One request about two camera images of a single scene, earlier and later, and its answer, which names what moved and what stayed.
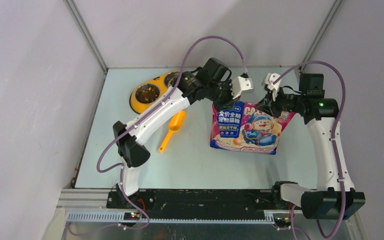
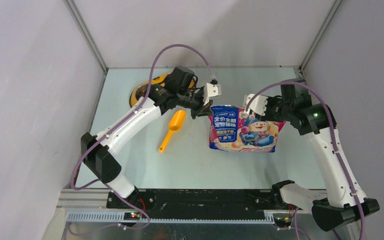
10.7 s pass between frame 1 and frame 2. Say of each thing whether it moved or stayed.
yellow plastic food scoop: stayed
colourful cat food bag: stayed
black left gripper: moved
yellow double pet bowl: stayed
